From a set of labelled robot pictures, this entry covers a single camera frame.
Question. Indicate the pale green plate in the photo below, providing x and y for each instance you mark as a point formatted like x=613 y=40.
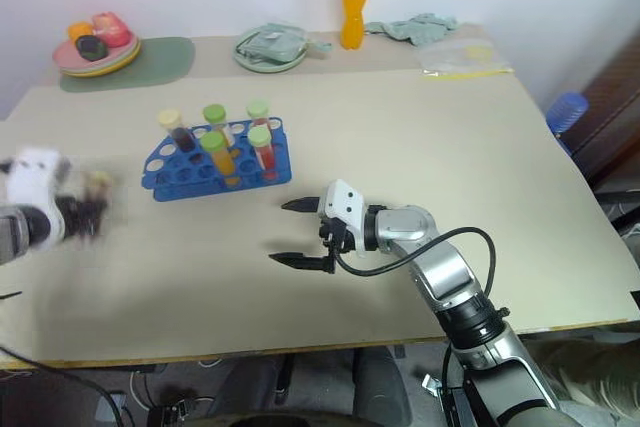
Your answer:
x=265 y=67

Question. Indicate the black object beside table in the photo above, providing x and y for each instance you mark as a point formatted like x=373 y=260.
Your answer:
x=622 y=217

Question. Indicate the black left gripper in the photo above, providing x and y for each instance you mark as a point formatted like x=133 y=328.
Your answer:
x=72 y=214

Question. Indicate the yellow plate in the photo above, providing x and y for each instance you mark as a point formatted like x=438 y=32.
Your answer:
x=131 y=55

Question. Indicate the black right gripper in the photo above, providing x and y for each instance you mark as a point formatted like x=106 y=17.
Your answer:
x=336 y=234

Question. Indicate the green plate under stack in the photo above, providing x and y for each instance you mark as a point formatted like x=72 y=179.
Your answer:
x=134 y=61

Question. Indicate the orange toy fruit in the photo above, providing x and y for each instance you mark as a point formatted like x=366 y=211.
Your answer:
x=79 y=30

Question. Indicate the blue test tube rack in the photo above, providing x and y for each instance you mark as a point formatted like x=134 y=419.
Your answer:
x=200 y=172

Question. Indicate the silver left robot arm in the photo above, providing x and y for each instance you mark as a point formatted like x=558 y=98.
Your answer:
x=11 y=237

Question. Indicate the green-capped clear test tube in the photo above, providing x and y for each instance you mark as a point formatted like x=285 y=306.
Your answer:
x=215 y=115

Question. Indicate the red toy fruit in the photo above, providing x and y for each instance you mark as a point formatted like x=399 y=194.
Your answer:
x=112 y=29

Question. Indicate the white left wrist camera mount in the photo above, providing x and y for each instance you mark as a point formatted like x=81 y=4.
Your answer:
x=33 y=181

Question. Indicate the green-capped orange test tube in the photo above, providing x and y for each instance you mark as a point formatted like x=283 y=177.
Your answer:
x=220 y=157

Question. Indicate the beige fuzzy fabric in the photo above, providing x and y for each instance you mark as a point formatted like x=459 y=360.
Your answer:
x=595 y=372

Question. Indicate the green placemat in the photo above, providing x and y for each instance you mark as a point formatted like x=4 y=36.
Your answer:
x=165 y=59

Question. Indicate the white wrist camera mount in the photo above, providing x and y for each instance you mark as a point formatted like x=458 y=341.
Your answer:
x=33 y=181
x=343 y=202

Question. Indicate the black toy fruit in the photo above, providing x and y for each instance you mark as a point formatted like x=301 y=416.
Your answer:
x=91 y=47

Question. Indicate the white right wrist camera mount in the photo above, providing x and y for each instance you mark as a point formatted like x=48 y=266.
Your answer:
x=343 y=202

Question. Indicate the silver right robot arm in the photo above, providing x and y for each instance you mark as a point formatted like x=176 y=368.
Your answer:
x=440 y=267

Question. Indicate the light-green-capped red test tube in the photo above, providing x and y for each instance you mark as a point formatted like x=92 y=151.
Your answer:
x=258 y=110
x=264 y=152

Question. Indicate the black office chair base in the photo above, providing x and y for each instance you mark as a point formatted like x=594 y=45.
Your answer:
x=370 y=382

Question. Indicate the pink plate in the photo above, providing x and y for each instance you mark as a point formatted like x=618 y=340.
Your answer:
x=67 y=54

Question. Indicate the yellow-capped dark test tube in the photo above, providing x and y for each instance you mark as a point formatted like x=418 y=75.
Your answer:
x=101 y=181
x=184 y=138

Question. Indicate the pale green cloth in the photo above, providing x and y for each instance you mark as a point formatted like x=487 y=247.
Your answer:
x=420 y=29

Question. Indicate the brown wooden furniture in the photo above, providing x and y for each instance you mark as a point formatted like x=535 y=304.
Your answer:
x=612 y=112

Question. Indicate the clear yellow-edged zip bag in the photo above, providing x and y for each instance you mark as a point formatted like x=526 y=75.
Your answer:
x=460 y=59

